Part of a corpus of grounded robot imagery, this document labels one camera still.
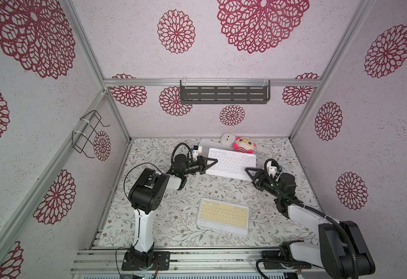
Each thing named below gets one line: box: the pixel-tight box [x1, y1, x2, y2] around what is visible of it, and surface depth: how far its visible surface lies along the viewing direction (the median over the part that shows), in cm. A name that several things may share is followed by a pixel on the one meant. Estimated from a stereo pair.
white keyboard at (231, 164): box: [205, 147, 257, 182], surface depth 88 cm
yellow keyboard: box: [195, 197, 250, 236], surface depth 86 cm
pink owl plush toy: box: [233, 136, 256, 155], surface depth 111 cm
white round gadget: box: [220, 133, 237, 144], surface depth 119 cm
